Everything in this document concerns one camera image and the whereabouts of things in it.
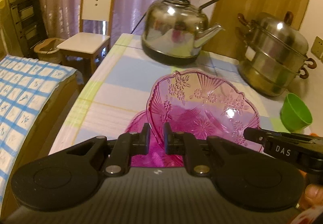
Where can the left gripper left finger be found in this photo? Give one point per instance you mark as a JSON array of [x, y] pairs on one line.
[[123, 149]]

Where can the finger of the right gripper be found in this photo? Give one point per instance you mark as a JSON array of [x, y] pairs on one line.
[[257, 135]]

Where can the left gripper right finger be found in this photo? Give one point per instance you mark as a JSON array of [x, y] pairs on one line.
[[186, 145]]

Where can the purple glass plate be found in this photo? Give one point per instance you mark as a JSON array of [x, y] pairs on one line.
[[156, 157], [202, 104]]

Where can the green bowl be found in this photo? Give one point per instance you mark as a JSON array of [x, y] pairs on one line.
[[294, 113]]

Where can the person's right hand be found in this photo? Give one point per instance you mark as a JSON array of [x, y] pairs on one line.
[[312, 196]]

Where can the checkered tablecloth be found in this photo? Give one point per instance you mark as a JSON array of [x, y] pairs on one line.
[[121, 85]]

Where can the stainless steel steamer pot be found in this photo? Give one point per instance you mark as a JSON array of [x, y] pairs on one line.
[[275, 53]]

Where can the blue white checkered bedding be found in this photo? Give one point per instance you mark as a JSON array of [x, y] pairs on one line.
[[26, 86]]

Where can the stainless steel kettle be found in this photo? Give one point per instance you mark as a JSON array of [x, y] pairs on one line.
[[175, 31]]

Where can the foot bath basin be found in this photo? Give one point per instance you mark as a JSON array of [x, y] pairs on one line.
[[47, 50]]

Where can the white wooden chair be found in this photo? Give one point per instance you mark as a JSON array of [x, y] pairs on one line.
[[95, 28]]

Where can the dark folding rack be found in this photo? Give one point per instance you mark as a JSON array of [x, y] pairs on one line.
[[29, 24]]

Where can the yellow plastic bag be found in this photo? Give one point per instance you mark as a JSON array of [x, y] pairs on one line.
[[2, 4]]

